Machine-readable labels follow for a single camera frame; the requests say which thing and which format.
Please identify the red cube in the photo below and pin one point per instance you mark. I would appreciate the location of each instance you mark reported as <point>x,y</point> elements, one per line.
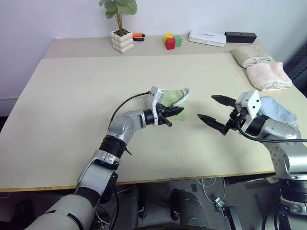
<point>170,44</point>

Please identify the yellow cube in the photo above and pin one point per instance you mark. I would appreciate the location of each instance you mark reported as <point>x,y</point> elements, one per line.
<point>168,36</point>

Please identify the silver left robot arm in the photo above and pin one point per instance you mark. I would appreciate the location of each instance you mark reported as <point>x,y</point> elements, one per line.
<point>120,127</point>

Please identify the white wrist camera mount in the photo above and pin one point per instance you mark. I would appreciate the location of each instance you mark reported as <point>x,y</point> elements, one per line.
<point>153,95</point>
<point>250,103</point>

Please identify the green towel with white trim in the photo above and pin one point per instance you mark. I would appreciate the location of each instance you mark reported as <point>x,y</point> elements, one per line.
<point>172,97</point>

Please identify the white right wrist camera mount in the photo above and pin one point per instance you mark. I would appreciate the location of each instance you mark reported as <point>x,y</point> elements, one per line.
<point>250,103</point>

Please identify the black table frame bar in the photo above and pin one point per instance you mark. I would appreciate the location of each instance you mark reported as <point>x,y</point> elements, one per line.
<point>251,180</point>

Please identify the folded pink towel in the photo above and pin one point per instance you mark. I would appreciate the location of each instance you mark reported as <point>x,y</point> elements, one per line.
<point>266,75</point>

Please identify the folded beige towel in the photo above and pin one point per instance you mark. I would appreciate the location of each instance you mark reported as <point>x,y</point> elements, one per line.
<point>251,54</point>

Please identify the long black box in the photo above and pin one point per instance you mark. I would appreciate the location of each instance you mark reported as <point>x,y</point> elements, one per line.
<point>239,37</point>

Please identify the dark rounded shape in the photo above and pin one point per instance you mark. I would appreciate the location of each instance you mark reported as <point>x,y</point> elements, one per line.
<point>189,208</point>
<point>128,208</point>

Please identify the small metal clamp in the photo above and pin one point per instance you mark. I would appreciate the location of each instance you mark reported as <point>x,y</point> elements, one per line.
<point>220,203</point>

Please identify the potted plant white bubble pot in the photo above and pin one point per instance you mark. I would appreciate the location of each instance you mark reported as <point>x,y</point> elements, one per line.
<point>122,42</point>

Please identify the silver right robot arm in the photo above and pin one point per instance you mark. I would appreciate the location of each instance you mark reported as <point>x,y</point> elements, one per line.
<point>280,129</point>

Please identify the folded light blue towel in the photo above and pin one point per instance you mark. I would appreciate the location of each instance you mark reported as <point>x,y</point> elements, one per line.
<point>278,109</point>

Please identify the black floor bracket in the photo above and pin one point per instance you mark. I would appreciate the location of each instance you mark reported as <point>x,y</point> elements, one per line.
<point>231,216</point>

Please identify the flat white box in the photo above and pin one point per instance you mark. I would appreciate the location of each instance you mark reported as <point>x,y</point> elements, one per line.
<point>206,38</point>

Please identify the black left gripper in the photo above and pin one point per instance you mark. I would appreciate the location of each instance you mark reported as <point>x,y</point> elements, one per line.
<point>161,113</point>

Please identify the green cube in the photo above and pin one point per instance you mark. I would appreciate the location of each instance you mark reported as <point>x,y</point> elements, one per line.
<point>178,41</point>

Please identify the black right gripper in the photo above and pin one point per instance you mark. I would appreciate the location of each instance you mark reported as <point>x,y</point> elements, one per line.
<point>237,119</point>

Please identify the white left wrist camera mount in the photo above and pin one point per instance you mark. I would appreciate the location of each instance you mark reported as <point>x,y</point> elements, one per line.
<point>153,95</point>

